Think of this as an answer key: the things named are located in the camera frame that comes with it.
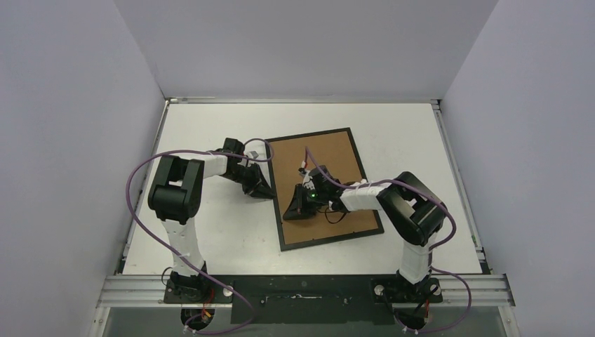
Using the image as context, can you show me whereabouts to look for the aluminium front rail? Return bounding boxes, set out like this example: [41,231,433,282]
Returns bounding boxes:
[97,275,515,308]

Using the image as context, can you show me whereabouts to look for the brown cardboard backing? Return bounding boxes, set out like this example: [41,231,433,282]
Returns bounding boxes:
[268,131,380,246]

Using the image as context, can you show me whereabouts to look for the black picture frame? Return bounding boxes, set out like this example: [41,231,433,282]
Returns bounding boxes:
[264,127,386,253]

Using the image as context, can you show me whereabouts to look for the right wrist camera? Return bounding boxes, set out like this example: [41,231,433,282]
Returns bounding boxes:
[298,159,315,190]

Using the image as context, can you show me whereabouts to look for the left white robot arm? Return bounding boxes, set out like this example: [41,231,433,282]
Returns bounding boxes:
[147,138,275,303]

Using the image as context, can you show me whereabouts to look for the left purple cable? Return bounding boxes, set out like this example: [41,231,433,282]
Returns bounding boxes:
[125,137,276,336]

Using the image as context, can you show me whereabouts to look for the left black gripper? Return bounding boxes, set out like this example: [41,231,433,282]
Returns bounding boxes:
[221,164,274,200]

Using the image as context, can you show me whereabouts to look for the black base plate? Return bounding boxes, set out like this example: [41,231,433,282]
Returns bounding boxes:
[163,275,443,327]

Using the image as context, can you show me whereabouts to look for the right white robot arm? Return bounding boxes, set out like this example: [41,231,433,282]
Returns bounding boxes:
[282,166,446,303]

